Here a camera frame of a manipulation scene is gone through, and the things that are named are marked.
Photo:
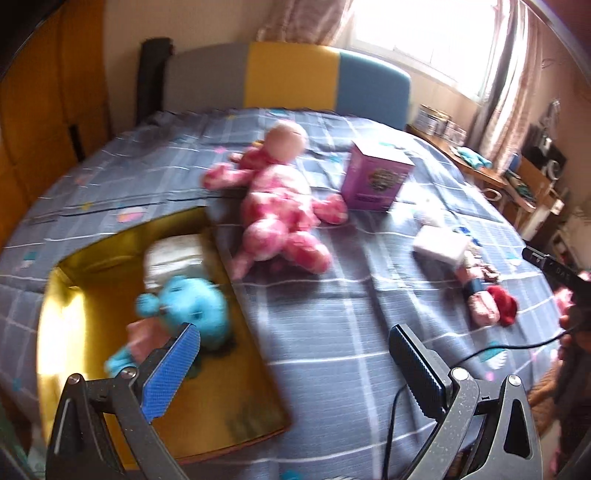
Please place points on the wicker chair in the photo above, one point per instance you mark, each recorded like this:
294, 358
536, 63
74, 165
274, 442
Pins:
545, 387

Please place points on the white wrapped packet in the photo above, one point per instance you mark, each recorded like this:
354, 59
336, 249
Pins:
173, 258

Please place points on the pink socks blue band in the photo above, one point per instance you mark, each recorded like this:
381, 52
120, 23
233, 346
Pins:
480, 300

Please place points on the wooden wardrobe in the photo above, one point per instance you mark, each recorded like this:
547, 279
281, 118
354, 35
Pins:
41, 115

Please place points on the window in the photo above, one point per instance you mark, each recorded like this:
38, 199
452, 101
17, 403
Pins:
425, 37

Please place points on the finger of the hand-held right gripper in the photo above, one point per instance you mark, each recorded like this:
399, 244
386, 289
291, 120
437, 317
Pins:
551, 270

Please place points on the clear plastic container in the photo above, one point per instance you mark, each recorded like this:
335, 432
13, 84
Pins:
456, 131

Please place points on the black rolled mat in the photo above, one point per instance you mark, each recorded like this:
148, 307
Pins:
152, 78

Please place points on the white blue tin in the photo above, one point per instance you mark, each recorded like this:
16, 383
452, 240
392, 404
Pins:
431, 119

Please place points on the blue plush toy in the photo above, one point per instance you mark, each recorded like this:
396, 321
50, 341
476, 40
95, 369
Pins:
194, 309

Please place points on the red fluffy sock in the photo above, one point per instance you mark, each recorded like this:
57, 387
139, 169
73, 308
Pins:
505, 304

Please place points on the gold storage box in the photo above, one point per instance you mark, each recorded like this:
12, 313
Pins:
83, 323

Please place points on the teal plush cloth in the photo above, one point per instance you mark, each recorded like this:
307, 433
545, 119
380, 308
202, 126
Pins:
473, 158

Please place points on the grey yellow blue headboard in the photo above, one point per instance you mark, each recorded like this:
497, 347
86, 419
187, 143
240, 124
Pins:
286, 76

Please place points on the wooden desk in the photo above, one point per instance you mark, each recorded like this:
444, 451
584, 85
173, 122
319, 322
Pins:
480, 173

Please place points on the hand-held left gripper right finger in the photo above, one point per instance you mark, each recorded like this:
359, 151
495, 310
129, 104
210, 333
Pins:
418, 369

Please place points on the pink spotted giraffe plush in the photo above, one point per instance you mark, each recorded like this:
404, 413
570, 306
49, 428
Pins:
277, 203

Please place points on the purple carton box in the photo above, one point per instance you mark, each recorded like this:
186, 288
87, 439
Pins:
374, 180

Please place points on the white soft pad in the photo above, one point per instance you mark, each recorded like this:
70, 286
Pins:
438, 244

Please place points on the beige patterned curtain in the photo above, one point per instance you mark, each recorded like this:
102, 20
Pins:
508, 69
300, 21

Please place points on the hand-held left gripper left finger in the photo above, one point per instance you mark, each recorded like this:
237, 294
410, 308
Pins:
173, 369

